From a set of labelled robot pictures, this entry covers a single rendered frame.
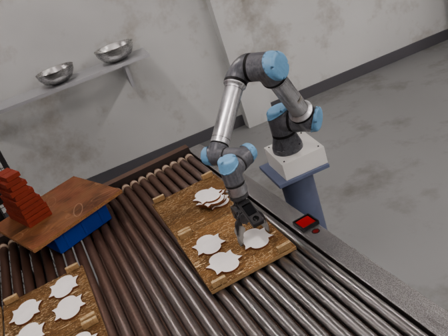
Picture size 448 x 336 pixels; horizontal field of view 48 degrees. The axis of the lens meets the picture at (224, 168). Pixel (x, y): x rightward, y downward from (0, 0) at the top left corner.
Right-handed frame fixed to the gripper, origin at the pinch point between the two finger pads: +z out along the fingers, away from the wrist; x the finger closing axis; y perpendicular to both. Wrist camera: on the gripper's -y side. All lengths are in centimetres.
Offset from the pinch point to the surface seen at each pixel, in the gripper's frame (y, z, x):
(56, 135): 353, 26, 62
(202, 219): 32.6, 0.4, 10.9
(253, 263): -11.8, 0.6, 7.1
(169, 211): 53, 0, 21
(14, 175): 82, -37, 77
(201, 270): -1.0, 0.5, 24.0
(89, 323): 0, -2, 68
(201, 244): 13.5, -0.5, 18.4
